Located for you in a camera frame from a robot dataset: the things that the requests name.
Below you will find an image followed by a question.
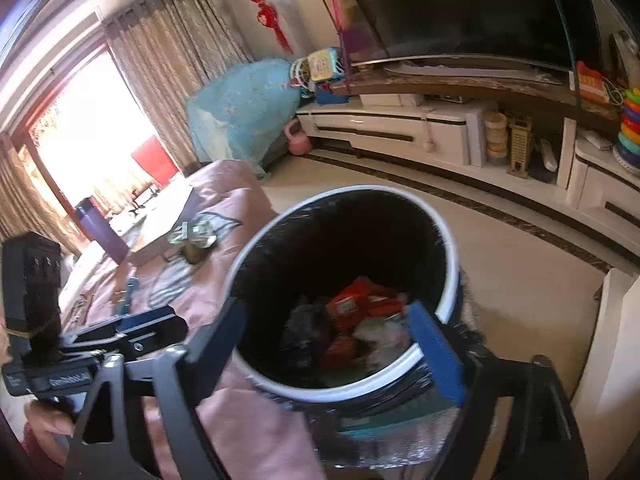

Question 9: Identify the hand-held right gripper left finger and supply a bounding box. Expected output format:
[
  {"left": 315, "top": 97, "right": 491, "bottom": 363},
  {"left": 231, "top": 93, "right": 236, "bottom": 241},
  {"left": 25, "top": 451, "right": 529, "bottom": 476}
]
[{"left": 64, "top": 297, "right": 247, "bottom": 480}]

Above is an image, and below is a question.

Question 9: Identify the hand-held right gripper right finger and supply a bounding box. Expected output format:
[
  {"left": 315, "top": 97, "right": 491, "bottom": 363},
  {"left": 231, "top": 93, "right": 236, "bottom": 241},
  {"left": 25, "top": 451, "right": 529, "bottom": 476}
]
[{"left": 405, "top": 302, "right": 591, "bottom": 480}]

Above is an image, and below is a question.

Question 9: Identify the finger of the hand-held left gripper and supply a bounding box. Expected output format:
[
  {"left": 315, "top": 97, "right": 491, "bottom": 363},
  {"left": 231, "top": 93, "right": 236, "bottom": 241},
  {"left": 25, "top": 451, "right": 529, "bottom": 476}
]
[
  {"left": 62, "top": 305, "right": 190, "bottom": 347},
  {"left": 95, "top": 332, "right": 173, "bottom": 367}
]

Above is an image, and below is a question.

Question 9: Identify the dark wrapper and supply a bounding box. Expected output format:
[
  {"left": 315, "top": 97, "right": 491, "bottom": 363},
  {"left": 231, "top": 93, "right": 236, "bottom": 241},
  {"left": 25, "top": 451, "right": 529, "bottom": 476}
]
[{"left": 279, "top": 300, "right": 337, "bottom": 357}]

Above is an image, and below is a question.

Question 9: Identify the red and white carton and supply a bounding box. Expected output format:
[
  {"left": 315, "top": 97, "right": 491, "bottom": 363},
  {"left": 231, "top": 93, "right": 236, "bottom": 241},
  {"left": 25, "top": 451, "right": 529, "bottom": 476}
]
[{"left": 327, "top": 280, "right": 408, "bottom": 333}]

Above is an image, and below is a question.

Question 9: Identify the red snack wrapper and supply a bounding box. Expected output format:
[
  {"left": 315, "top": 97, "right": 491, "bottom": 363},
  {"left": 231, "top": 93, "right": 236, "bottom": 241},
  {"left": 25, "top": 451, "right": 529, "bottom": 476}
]
[{"left": 320, "top": 335, "right": 359, "bottom": 370}]

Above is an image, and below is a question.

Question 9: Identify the white rimmed trash bin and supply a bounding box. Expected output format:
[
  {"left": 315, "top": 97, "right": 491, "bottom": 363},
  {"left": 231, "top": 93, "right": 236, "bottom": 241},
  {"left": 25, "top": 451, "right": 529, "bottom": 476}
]
[{"left": 225, "top": 185, "right": 462, "bottom": 463}]

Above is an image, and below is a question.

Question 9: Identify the person's left hand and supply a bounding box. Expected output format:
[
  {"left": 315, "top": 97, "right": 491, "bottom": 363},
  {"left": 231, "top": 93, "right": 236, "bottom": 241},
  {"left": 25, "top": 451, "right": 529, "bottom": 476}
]
[{"left": 24, "top": 399, "right": 77, "bottom": 443}]

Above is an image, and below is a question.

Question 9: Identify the green juice carton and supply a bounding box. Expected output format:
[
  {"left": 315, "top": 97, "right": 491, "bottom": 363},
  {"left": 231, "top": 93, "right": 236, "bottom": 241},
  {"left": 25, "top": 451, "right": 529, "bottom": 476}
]
[{"left": 169, "top": 220, "right": 219, "bottom": 267}]

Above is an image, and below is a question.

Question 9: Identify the pink bedspread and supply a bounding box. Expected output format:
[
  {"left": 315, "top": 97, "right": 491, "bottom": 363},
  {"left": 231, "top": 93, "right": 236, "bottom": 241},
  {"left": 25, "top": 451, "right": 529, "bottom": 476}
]
[{"left": 22, "top": 160, "right": 328, "bottom": 480}]

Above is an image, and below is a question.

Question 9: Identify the purple thermos bottle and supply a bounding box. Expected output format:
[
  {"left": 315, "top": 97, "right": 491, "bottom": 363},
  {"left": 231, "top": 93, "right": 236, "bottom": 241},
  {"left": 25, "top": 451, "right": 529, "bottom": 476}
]
[{"left": 75, "top": 197, "right": 132, "bottom": 265}]

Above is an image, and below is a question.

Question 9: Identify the beige patterned curtain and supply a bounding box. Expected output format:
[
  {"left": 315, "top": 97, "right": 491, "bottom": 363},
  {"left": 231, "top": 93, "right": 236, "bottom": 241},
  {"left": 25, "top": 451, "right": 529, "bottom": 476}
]
[
  {"left": 102, "top": 0, "right": 251, "bottom": 171},
  {"left": 0, "top": 135, "right": 83, "bottom": 256}
]

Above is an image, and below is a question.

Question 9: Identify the red chair cover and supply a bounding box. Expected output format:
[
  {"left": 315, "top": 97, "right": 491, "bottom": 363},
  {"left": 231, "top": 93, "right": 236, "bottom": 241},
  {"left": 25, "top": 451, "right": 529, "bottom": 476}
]
[{"left": 131, "top": 135, "right": 182, "bottom": 187}]

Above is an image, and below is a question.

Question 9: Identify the white side cabinet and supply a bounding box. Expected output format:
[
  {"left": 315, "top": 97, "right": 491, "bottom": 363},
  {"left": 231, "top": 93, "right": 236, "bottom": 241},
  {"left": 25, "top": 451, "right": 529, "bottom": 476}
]
[{"left": 570, "top": 267, "right": 640, "bottom": 463}]

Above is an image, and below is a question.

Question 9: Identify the pink kettlebell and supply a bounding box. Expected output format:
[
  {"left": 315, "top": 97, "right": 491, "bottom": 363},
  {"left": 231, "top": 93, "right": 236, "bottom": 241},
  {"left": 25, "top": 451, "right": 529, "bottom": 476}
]
[{"left": 284, "top": 120, "right": 314, "bottom": 157}]

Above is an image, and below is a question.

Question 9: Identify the wooden grater shaped toy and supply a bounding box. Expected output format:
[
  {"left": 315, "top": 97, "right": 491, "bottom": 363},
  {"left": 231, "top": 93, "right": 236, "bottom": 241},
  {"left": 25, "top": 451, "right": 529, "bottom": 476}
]
[{"left": 506, "top": 116, "right": 534, "bottom": 182}]

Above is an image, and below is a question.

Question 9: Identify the stack of tape rolls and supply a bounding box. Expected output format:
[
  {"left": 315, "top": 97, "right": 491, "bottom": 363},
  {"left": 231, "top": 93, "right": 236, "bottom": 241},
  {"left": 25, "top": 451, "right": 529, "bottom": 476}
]
[{"left": 484, "top": 112, "right": 509, "bottom": 166}]

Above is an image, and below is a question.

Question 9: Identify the light blue quilted cover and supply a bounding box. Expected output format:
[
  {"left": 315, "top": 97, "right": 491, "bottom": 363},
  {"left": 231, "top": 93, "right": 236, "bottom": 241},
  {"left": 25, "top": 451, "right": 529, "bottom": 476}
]
[{"left": 186, "top": 57, "right": 302, "bottom": 178}]

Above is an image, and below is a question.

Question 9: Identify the white tv cabinet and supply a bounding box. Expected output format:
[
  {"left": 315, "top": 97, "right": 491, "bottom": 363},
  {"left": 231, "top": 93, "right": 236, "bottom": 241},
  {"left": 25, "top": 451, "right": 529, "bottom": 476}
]
[{"left": 295, "top": 67, "right": 640, "bottom": 211}]

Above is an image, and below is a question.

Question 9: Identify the white remote control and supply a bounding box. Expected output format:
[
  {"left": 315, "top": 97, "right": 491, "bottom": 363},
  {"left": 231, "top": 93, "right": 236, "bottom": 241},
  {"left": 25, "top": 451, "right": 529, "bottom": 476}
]
[{"left": 536, "top": 136, "right": 559, "bottom": 172}]

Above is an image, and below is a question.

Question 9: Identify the white cage ball toy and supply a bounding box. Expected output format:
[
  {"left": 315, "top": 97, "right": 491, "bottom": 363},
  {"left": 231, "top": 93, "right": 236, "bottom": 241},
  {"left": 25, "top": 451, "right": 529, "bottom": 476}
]
[{"left": 290, "top": 57, "right": 314, "bottom": 90}]

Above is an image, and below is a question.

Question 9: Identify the yellow and blue toy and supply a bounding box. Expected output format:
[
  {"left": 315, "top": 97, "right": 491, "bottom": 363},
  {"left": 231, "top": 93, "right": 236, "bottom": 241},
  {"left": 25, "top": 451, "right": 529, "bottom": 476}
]
[{"left": 306, "top": 47, "right": 347, "bottom": 85}]

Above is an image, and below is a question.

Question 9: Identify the pink stick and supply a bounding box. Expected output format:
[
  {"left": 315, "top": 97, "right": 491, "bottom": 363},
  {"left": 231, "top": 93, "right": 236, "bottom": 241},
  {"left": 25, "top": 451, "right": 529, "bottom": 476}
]
[{"left": 322, "top": 0, "right": 352, "bottom": 73}]

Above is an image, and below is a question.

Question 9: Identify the black television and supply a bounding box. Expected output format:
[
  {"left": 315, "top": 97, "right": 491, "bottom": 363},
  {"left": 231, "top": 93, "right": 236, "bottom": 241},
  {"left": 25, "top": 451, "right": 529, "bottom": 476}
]
[{"left": 330, "top": 0, "right": 603, "bottom": 72}]

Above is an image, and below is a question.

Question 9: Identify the colourful stacking ring toy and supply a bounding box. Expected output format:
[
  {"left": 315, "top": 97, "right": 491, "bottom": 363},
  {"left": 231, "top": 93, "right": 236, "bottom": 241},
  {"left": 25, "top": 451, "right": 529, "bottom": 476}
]
[{"left": 612, "top": 87, "right": 640, "bottom": 177}]

